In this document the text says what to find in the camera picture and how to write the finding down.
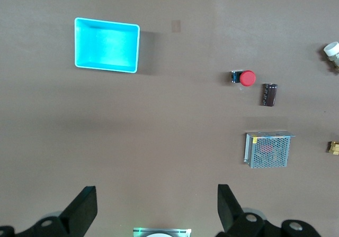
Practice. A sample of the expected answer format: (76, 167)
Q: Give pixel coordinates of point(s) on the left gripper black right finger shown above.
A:
(233, 221)

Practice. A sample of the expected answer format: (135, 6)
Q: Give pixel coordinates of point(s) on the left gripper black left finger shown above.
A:
(79, 215)

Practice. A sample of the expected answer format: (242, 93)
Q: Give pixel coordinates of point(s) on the red mushroom push button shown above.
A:
(248, 78)

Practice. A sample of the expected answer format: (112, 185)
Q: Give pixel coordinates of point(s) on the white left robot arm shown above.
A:
(160, 235)

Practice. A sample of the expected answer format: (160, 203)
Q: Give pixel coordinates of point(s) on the metal mesh power supply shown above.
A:
(268, 149)

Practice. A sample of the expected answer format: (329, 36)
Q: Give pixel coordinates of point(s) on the dark brown capacitor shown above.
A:
(269, 94)

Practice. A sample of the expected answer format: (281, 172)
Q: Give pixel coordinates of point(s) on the cyan plastic bin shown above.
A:
(106, 46)

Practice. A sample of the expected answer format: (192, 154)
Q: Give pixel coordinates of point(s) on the metal fitting white caps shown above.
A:
(332, 52)

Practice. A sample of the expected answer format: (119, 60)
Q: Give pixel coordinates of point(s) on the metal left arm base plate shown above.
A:
(139, 231)

